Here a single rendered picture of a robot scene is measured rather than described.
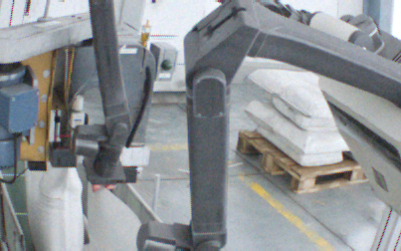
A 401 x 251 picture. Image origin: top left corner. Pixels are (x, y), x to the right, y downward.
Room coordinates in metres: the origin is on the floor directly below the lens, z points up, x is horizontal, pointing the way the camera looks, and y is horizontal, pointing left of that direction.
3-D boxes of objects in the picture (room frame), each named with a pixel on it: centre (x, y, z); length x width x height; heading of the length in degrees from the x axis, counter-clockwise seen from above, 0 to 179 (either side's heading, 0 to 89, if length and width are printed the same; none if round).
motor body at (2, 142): (1.37, 0.50, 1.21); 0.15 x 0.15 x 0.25
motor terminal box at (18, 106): (1.30, 0.42, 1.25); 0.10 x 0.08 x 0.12; 143
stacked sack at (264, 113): (4.68, -0.64, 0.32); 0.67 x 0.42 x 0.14; 122
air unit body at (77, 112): (1.57, 0.30, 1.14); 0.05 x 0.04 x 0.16; 118
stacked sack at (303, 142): (4.33, -0.84, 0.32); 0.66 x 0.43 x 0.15; 120
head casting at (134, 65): (1.78, 0.30, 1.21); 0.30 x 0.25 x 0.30; 28
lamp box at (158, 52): (1.75, 0.12, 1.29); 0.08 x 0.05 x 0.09; 28
